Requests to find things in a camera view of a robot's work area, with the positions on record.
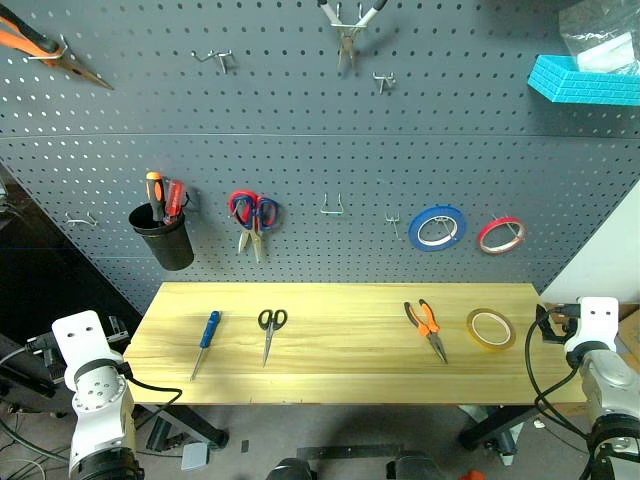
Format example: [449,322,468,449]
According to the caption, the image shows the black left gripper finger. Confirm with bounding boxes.
[107,314,133,344]

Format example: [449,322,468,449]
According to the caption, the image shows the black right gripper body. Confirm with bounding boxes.
[535,301,582,346]

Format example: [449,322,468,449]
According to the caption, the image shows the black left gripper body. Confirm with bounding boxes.
[25,332,69,387]

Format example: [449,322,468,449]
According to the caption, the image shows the grey metal pegboard wall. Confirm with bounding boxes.
[0,0,640,317]

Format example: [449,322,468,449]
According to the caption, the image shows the brown cardboard box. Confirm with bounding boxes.
[614,302,640,359]

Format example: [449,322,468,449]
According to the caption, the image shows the yellow tape roll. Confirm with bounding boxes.
[465,307,517,353]

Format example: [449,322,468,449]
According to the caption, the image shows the black plastic cup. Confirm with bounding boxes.
[127,201,196,272]

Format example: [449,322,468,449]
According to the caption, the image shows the red tape roll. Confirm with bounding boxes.
[475,214,528,257]

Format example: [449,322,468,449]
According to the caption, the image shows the black table leg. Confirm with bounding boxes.
[456,404,540,452]
[133,403,231,452]

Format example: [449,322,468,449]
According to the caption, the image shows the orange black screwdriver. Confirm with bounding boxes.
[144,170,166,224]

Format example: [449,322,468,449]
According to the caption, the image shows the grey foot pedal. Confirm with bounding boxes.
[179,441,211,472]

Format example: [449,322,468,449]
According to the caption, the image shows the blue tape roll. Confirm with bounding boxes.
[407,203,469,252]

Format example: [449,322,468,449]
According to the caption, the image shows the red blue scissors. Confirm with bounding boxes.
[227,189,281,265]

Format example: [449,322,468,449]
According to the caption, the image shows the black flat bar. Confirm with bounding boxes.
[296,443,407,462]

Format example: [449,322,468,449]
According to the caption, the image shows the cyan brick-pattern bin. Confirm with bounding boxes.
[527,53,640,107]

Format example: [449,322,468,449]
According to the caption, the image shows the clear plastic bag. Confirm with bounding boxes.
[557,0,640,77]

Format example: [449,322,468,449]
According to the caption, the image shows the orange black long-nose pliers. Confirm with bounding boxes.
[0,4,115,92]

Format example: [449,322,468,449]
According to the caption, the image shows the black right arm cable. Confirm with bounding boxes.
[523,305,602,480]

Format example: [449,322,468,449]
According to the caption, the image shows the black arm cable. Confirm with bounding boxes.
[116,361,184,434]
[523,305,602,480]

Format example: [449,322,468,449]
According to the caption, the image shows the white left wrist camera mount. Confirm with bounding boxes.
[51,309,124,387]

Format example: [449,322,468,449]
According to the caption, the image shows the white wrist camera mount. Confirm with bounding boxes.
[563,296,621,362]
[51,309,124,387]

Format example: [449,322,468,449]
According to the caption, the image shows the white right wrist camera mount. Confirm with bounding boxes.
[563,296,621,362]

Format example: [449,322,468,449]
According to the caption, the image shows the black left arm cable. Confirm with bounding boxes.
[116,361,184,434]

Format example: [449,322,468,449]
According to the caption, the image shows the blue handled screwdriver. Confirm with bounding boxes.
[188,309,222,383]

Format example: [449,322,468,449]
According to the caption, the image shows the orange handled needle-nose pliers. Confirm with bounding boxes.
[402,298,450,365]

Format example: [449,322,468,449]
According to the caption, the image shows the red handled screwdriver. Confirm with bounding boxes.
[162,177,187,226]

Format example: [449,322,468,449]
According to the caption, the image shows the black handled scissors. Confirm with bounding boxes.
[256,307,289,369]

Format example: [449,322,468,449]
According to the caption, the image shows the white handled pliers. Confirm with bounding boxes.
[317,0,389,72]

